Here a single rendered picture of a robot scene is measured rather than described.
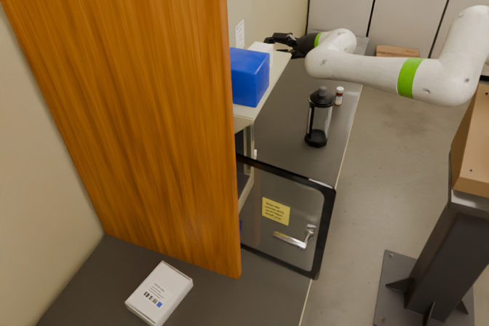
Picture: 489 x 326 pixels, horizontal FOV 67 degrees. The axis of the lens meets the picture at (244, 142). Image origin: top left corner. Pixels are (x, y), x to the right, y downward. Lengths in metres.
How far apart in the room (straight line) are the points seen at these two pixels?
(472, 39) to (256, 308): 0.93
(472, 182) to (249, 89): 1.00
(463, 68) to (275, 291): 0.80
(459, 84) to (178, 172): 0.74
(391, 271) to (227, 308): 1.42
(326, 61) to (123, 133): 0.69
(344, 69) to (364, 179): 1.71
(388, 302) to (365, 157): 1.16
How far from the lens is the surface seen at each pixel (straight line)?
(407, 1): 3.95
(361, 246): 2.49
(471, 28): 1.16
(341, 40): 1.38
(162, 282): 1.20
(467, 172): 1.56
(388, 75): 1.16
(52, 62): 0.93
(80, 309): 1.28
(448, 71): 1.11
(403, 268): 2.46
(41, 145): 1.11
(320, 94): 1.50
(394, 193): 2.83
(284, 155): 1.57
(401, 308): 2.33
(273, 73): 0.98
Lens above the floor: 2.01
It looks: 41 degrees down
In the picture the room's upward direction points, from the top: 2 degrees counter-clockwise
